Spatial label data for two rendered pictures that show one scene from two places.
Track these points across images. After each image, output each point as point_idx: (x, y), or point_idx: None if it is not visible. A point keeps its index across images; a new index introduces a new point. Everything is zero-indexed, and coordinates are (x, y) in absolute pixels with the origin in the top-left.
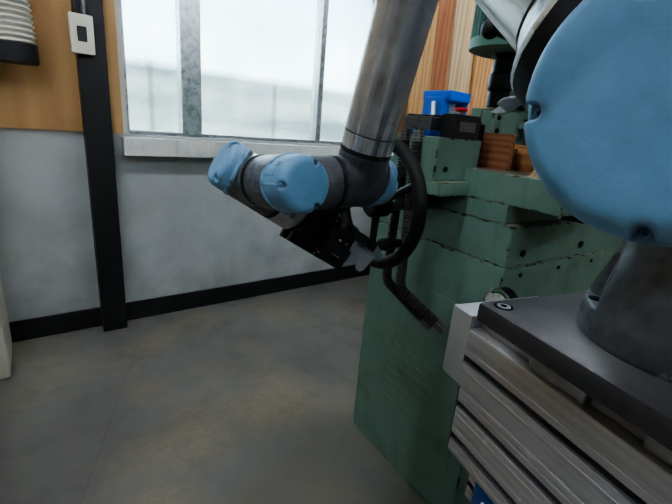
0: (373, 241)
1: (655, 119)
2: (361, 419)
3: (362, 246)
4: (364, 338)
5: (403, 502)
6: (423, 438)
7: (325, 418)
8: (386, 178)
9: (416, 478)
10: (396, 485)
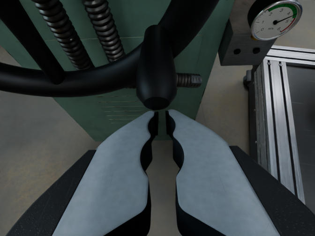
0: (276, 179)
1: None
2: (102, 138)
3: (149, 162)
4: (65, 107)
5: (164, 151)
6: (161, 125)
7: (80, 157)
8: None
9: (161, 137)
10: (153, 147)
